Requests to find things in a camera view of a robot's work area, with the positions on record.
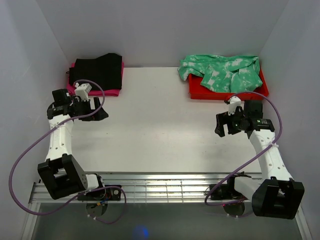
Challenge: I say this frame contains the red plastic tray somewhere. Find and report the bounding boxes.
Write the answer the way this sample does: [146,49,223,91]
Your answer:
[188,70,269,101]

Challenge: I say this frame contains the pink folded trousers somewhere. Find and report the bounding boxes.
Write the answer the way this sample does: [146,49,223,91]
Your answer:
[66,62,125,97]

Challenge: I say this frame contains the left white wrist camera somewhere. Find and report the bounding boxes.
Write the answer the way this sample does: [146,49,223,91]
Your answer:
[74,83,92,102]

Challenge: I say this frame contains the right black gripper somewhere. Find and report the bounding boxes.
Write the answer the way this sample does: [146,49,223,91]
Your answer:
[214,106,248,137]

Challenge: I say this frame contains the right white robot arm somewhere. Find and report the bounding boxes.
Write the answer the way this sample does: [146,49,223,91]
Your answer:
[210,96,305,220]

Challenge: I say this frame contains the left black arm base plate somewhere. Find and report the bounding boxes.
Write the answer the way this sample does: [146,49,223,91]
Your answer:
[77,185,122,202]

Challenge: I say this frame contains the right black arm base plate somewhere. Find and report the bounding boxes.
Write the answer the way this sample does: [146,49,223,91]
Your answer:
[209,184,246,200]

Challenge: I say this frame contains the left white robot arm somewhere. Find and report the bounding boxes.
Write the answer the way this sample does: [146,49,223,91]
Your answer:
[37,83,109,200]

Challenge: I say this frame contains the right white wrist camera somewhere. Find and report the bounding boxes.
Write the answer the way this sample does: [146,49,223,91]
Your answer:
[224,96,241,116]

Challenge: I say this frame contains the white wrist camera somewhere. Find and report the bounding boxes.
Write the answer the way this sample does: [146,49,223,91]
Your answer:
[224,96,241,116]
[74,83,92,102]

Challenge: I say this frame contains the green tie-dye trousers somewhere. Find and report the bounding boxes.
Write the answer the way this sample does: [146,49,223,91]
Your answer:
[177,54,263,93]

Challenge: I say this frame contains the aluminium rail frame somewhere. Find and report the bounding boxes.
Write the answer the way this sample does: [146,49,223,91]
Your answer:
[28,172,312,240]

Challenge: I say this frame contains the black folded trousers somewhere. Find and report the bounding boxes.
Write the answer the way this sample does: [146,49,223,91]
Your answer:
[68,53,123,91]

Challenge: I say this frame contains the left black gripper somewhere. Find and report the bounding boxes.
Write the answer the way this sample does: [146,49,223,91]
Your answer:
[73,97,109,122]

